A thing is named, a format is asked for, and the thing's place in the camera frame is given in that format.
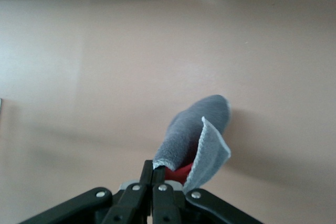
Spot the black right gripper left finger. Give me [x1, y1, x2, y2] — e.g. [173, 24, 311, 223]
[18, 159, 154, 224]

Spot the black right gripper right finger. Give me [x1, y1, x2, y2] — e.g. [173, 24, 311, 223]
[152, 166, 263, 224]

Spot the grey and pink microfibre towel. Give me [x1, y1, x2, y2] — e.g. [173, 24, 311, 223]
[152, 94, 232, 195]

